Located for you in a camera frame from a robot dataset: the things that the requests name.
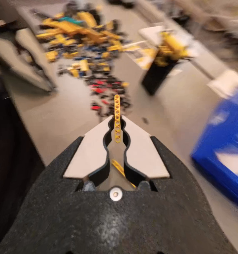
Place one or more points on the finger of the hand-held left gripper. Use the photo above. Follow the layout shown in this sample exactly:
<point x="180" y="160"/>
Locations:
<point x="15" y="61"/>
<point x="37" y="55"/>

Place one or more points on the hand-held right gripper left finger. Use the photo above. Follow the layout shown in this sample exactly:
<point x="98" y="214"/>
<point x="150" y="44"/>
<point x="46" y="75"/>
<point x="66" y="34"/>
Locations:
<point x="87" y="154"/>

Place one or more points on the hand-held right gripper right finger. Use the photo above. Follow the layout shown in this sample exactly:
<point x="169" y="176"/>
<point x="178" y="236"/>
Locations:
<point x="146" y="154"/>

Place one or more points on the yellow thin beam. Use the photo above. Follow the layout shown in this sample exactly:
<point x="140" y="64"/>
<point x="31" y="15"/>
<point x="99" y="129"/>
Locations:
<point x="119" y="167"/>
<point x="117" y="119"/>

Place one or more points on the pile of grey blue parts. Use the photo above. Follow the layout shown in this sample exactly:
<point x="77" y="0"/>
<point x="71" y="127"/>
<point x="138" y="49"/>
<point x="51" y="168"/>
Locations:
<point x="81" y="69"/>

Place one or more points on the pile of yellow holed beams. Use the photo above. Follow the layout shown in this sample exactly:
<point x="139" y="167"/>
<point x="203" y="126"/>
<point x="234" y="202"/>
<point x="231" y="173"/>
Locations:
<point x="81" y="29"/>

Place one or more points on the pile of black red pins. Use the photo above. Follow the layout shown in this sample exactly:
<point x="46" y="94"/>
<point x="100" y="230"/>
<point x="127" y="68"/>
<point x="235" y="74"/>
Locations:
<point x="107" y="89"/>

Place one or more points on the blue plastic bin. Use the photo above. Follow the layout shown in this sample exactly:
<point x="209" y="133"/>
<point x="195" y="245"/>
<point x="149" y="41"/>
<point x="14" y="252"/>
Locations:
<point x="220" y="138"/>

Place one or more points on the black yellow brick model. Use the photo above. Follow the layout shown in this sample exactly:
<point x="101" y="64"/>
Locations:
<point x="156" y="79"/>

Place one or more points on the yellow grey sticker sheet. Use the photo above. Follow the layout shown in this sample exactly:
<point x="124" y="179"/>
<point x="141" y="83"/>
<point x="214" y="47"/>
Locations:
<point x="138" y="57"/>

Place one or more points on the white printed paper sheet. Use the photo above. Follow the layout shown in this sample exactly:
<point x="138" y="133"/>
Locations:
<point x="226" y="83"/>

